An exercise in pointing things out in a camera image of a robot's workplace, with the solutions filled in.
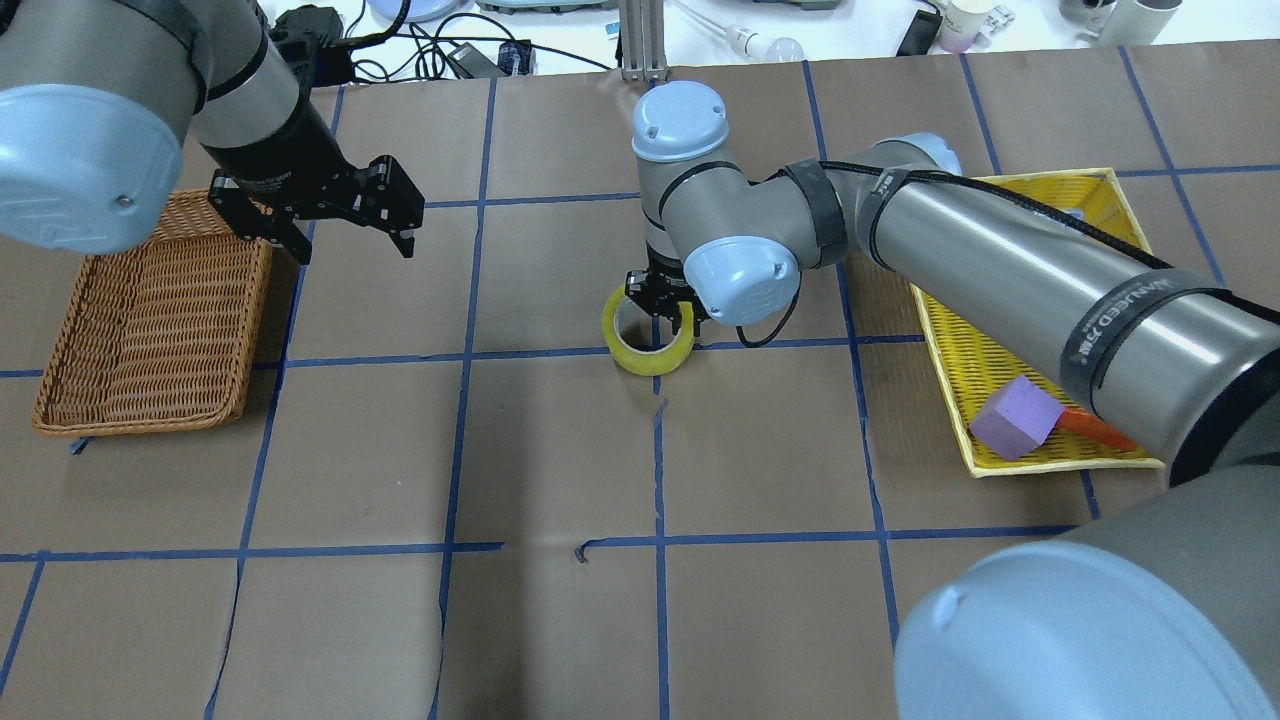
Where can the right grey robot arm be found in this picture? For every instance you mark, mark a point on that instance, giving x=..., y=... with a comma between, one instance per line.
x=1164, y=611

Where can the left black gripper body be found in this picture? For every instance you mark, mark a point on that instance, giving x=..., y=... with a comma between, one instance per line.
x=283, y=150

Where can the yellow plastic tray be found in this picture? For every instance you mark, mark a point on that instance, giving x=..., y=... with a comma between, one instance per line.
x=970, y=366

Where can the black device with cables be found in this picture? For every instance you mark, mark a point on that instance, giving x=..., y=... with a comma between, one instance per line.
x=307, y=38

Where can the brown wicker basket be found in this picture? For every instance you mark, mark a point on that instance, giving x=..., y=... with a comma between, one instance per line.
x=159, y=338

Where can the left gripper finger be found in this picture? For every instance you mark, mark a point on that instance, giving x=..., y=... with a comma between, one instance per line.
x=392, y=202
x=278, y=229

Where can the white light bulb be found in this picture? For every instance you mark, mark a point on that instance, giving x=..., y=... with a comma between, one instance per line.
x=756, y=46

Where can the yellow clear tape roll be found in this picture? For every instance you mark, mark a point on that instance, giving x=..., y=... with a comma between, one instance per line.
x=633, y=360

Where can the black power adapter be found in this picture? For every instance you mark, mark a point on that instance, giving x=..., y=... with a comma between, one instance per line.
x=514, y=58

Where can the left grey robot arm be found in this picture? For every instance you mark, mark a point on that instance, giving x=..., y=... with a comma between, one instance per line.
x=98, y=97

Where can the purple foam cube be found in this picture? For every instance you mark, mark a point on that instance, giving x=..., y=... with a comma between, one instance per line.
x=1017, y=419

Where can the aluminium frame post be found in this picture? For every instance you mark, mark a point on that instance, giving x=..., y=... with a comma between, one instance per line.
x=642, y=41

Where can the orange toy carrot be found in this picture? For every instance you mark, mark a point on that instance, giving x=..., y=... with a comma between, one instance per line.
x=1079, y=421

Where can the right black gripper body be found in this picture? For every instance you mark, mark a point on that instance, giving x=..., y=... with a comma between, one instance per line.
x=661, y=282

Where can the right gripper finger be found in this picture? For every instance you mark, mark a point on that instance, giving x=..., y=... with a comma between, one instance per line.
x=646, y=296
x=686, y=324

